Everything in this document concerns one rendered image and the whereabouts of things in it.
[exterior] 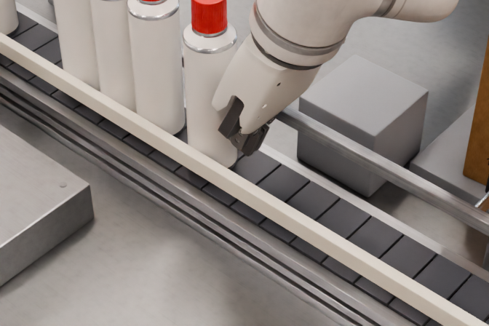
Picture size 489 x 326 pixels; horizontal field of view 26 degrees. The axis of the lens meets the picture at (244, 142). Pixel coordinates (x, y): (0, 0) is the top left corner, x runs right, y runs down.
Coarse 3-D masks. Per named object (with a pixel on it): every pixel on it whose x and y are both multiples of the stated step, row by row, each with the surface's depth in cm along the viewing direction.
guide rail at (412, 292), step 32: (0, 32) 122; (32, 64) 118; (96, 96) 113; (128, 128) 111; (160, 128) 109; (192, 160) 106; (256, 192) 102; (288, 224) 100; (320, 224) 99; (352, 256) 96; (384, 288) 95; (416, 288) 93; (448, 320) 91; (480, 320) 90
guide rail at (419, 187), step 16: (288, 112) 104; (304, 128) 103; (320, 128) 102; (336, 144) 101; (352, 144) 100; (352, 160) 100; (368, 160) 99; (384, 160) 98; (384, 176) 98; (400, 176) 97; (416, 176) 97; (416, 192) 96; (432, 192) 95; (448, 192) 95; (448, 208) 95; (464, 208) 94; (480, 224) 93
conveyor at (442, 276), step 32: (32, 32) 128; (0, 64) 123; (64, 96) 118; (160, 160) 111; (256, 160) 111; (224, 192) 107; (288, 192) 107; (320, 192) 107; (256, 224) 104; (352, 224) 104; (384, 224) 104; (320, 256) 101; (384, 256) 101; (416, 256) 101; (448, 288) 98; (480, 288) 98; (416, 320) 95
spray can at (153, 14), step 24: (144, 0) 102; (168, 0) 103; (144, 24) 103; (168, 24) 103; (144, 48) 105; (168, 48) 105; (144, 72) 107; (168, 72) 107; (144, 96) 109; (168, 96) 109; (168, 120) 111
